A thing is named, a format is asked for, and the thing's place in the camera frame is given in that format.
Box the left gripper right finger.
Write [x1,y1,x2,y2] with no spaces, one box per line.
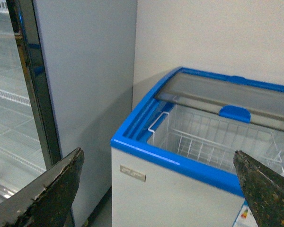
[233,150,284,227]

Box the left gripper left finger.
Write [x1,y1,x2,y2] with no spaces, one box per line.
[0,148,84,227]

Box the glass sliding lid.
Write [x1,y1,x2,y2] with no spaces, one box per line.
[156,72,284,131]
[179,68,284,95]

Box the tall glass door fridge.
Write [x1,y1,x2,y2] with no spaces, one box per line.
[0,0,138,227]

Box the white blue chest freezer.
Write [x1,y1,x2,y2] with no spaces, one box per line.
[110,66,284,227]

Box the white wire freezer basket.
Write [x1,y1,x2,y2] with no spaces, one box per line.
[147,109,284,177]

